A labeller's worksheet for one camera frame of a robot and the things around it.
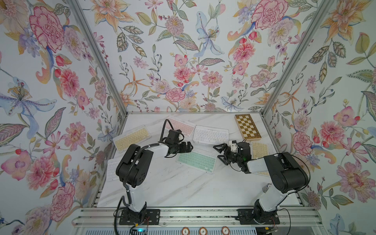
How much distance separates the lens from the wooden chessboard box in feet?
3.47

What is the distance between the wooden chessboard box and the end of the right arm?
0.84 feet

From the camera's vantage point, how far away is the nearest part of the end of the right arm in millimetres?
762
